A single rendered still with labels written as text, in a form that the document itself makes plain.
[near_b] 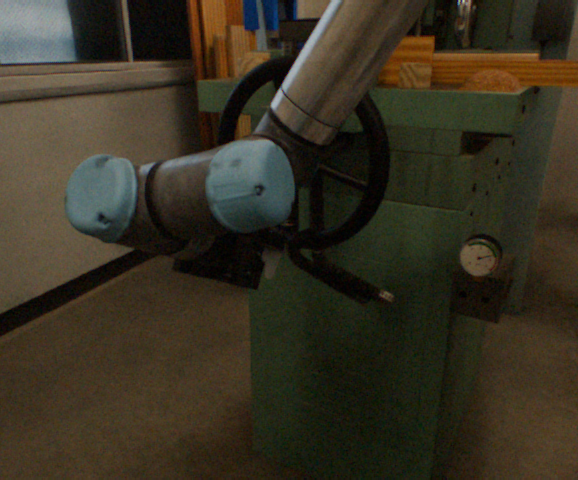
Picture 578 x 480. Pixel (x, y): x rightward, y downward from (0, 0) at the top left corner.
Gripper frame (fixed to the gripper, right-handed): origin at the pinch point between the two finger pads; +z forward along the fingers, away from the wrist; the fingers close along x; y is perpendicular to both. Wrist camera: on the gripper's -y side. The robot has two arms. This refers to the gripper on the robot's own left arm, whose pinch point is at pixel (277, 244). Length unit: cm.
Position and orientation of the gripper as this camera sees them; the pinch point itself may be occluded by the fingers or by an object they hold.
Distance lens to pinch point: 75.1
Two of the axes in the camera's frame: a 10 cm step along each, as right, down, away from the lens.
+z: 4.3, 2.0, 8.8
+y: -2.5, 9.6, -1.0
